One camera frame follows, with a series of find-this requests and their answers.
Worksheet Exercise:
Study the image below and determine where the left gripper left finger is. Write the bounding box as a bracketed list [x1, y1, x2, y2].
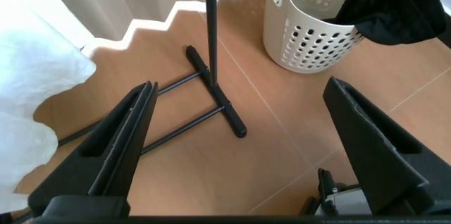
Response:
[27, 81, 160, 217]

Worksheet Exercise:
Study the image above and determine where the white laundry basket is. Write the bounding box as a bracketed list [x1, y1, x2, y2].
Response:
[262, 0, 424, 75]

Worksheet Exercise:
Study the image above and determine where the black clothes rack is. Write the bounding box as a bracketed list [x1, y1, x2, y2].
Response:
[58, 0, 247, 156]

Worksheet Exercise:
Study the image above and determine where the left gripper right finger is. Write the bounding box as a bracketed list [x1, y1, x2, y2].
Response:
[322, 76, 451, 216]

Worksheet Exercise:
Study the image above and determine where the white printed t-shirt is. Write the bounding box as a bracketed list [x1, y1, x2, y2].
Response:
[0, 0, 97, 214]

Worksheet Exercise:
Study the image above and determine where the black garment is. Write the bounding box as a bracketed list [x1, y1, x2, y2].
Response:
[322, 0, 447, 46]

